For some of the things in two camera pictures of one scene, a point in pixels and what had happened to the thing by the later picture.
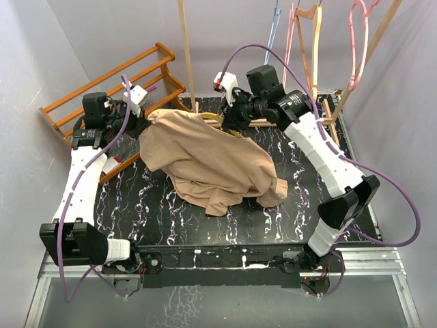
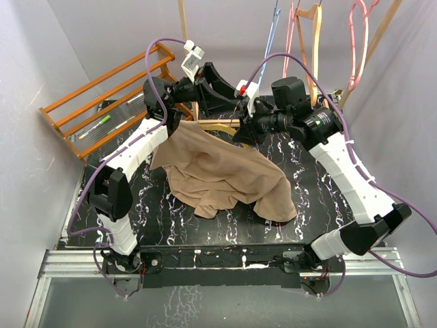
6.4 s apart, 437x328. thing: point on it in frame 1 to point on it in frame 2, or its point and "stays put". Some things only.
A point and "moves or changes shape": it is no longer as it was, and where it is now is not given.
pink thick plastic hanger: x=351 y=86 stays put
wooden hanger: x=313 y=11 stays put
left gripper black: x=139 y=124 to x=209 y=99
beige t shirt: x=207 y=163 moves or changes shape
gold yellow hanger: x=220 y=119 moves or changes shape
